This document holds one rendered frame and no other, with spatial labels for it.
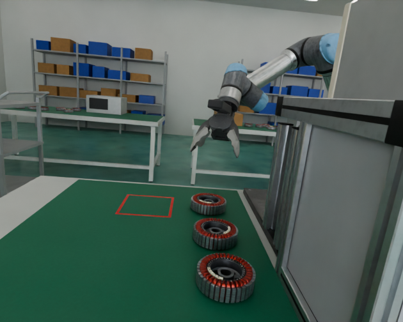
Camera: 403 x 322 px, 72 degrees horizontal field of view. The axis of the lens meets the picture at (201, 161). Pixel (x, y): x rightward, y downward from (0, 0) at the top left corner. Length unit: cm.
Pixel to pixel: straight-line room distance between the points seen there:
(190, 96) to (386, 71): 692
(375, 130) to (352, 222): 13
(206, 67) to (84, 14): 317
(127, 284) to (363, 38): 65
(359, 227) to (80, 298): 45
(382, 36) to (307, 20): 754
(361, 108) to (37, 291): 58
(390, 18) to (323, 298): 47
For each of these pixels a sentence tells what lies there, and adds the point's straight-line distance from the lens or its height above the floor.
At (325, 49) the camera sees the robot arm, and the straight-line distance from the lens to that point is 123.
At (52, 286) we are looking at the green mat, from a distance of 60.
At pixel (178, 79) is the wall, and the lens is 739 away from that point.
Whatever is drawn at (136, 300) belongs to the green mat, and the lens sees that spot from 54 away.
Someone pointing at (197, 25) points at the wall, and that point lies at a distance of 756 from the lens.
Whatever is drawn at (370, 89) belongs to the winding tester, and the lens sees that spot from 60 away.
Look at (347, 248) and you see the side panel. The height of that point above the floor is 92.
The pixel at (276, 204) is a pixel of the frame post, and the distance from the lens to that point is 76.
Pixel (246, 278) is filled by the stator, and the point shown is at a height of 79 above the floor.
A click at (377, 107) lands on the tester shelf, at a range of 37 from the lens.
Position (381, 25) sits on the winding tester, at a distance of 62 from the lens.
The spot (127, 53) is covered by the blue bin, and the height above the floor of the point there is 188.
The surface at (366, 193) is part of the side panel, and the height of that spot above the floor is 100.
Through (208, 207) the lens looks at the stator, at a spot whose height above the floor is 78.
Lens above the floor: 110
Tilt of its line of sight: 13 degrees down
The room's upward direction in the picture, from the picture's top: 5 degrees clockwise
